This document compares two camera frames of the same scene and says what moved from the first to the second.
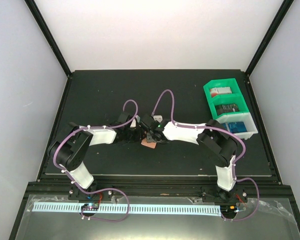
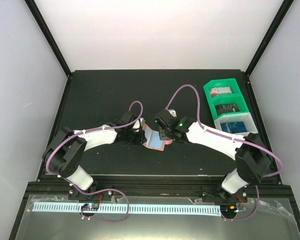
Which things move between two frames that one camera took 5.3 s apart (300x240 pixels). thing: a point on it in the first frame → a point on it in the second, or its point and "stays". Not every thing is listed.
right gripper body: (149, 136) → (165, 135)
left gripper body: (131, 137) stays
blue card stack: (234, 127) stays
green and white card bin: (226, 105) stays
